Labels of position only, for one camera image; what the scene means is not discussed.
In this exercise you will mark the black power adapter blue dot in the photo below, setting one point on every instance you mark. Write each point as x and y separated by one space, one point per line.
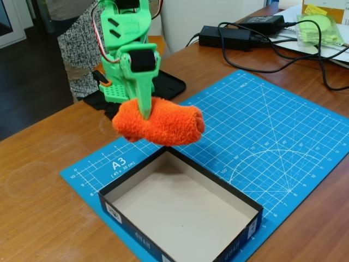
223 35

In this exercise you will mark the orange fluffy towel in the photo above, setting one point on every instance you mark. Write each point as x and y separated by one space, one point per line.
163 125

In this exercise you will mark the plastic bag of green parts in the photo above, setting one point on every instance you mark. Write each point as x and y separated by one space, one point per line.
310 32

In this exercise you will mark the black power adapter white label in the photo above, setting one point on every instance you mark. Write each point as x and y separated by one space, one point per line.
260 23

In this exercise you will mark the black cardboard box tray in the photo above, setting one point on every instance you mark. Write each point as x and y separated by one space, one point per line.
177 213

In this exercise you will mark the brown cardboard package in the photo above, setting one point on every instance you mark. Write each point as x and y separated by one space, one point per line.
335 12

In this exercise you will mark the yellow sticky note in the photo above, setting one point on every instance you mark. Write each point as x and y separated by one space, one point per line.
315 9

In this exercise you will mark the person in speckled clothing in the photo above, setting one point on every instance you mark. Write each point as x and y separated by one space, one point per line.
77 52

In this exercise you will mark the white framed glass door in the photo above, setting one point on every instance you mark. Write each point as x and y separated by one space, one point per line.
16 27

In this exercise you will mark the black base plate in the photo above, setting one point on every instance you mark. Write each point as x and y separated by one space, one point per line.
170 86

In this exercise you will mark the blue A3 cutting mat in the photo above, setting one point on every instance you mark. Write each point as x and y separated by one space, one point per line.
259 142

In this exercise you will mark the green gripper black servo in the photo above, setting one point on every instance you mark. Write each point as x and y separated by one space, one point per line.
142 60

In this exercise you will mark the white paper sheets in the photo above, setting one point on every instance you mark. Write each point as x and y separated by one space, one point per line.
289 38

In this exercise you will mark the green 3D-printed robot arm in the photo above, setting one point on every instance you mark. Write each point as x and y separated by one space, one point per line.
122 26

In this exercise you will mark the orange and black clamp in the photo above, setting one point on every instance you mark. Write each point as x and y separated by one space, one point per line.
102 79

